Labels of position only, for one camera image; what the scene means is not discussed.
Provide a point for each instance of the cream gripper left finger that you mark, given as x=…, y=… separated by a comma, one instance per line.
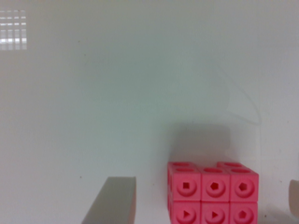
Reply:
x=115, y=203

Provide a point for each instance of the cream gripper right finger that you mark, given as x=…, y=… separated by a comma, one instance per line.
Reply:
x=294, y=197

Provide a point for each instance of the pink linking cube block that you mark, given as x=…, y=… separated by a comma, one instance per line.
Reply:
x=224, y=194

